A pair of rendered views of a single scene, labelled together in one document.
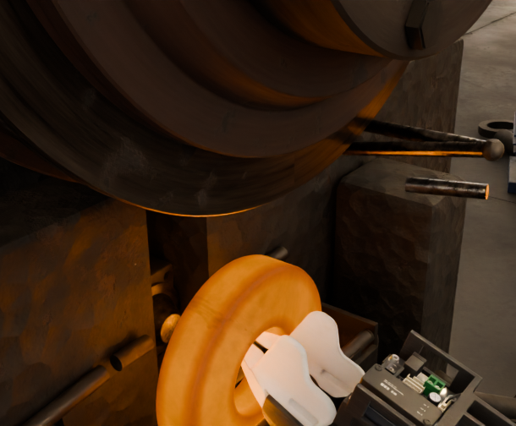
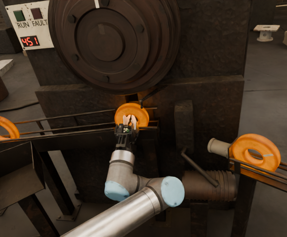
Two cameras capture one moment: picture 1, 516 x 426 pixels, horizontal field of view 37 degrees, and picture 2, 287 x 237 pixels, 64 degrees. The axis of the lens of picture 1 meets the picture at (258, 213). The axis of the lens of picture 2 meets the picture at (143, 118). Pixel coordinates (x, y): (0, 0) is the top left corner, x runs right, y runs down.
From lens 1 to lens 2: 86 cm
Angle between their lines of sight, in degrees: 57
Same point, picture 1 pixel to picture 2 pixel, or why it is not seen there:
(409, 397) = (120, 129)
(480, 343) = not seen: outside the picture
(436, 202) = (176, 111)
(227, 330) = (120, 110)
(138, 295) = (123, 102)
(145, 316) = not seen: hidden behind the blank
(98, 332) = (115, 104)
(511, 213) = not seen: outside the picture
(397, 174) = (183, 104)
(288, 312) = (136, 114)
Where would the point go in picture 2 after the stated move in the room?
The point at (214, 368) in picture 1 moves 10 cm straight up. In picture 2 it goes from (118, 114) to (113, 94)
